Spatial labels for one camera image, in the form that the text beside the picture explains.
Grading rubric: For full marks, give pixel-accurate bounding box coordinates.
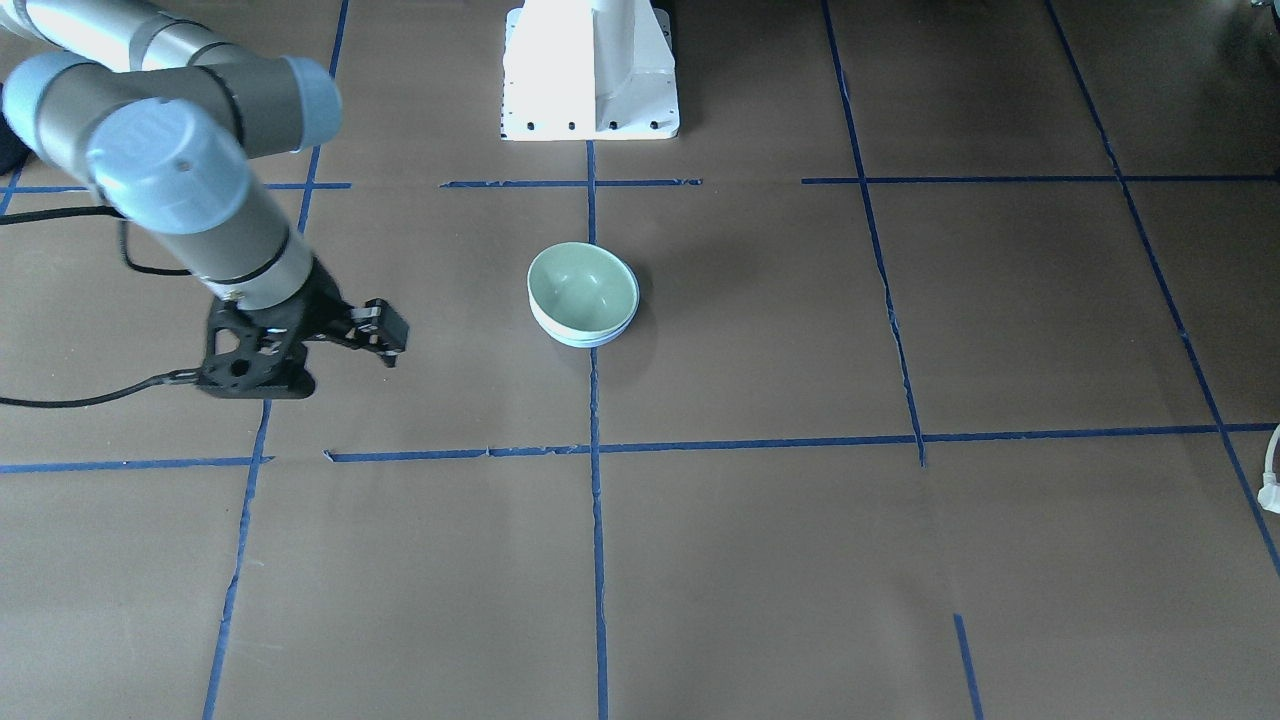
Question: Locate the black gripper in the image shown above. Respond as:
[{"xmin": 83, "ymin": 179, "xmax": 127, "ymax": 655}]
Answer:
[{"xmin": 291, "ymin": 259, "xmax": 410, "ymax": 368}]

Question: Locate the green bowl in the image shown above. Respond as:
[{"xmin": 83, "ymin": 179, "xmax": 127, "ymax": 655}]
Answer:
[{"xmin": 526, "ymin": 242, "xmax": 640, "ymax": 332}]

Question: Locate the blue bowl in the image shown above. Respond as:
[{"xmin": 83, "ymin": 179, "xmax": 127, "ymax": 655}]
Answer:
[{"xmin": 534, "ymin": 313, "xmax": 636, "ymax": 348}]

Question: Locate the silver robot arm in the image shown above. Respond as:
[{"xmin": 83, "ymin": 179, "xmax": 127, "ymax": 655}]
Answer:
[{"xmin": 3, "ymin": 1, "xmax": 408, "ymax": 366}]

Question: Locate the white power plug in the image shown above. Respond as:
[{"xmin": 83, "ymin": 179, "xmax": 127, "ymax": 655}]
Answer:
[{"xmin": 1256, "ymin": 425, "xmax": 1280, "ymax": 515}]

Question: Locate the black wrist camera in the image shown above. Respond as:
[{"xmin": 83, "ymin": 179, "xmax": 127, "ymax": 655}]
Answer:
[{"xmin": 195, "ymin": 299, "xmax": 316, "ymax": 400}]

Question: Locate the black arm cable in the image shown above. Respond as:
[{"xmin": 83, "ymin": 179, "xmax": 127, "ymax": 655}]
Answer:
[{"xmin": 0, "ymin": 205, "xmax": 201, "ymax": 411}]

